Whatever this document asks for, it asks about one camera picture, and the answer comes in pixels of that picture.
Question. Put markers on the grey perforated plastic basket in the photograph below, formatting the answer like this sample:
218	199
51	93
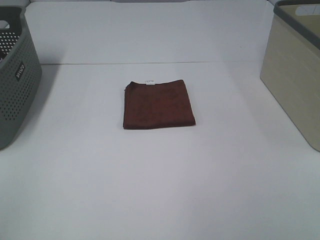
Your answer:
20	72

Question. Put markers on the beige plastic basket grey rim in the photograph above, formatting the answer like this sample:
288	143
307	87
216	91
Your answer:
291	66

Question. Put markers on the brown towel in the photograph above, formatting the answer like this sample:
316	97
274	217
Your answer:
163	105

